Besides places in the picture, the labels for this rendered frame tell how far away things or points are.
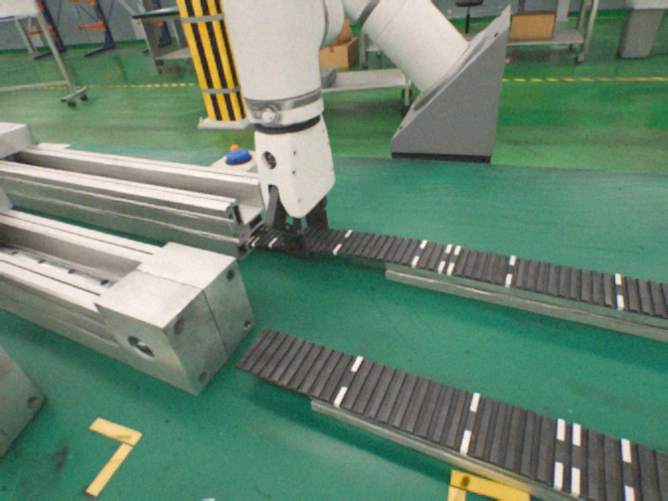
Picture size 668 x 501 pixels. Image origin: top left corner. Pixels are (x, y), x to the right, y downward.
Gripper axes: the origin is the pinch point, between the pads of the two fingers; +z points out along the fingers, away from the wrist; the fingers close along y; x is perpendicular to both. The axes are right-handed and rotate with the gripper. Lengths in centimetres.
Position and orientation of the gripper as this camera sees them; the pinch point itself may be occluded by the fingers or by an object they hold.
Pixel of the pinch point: (306, 233)
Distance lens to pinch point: 53.9
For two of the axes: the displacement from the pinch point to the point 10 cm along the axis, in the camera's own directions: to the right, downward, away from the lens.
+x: -8.9, -1.8, 4.1
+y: 4.4, -5.7, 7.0
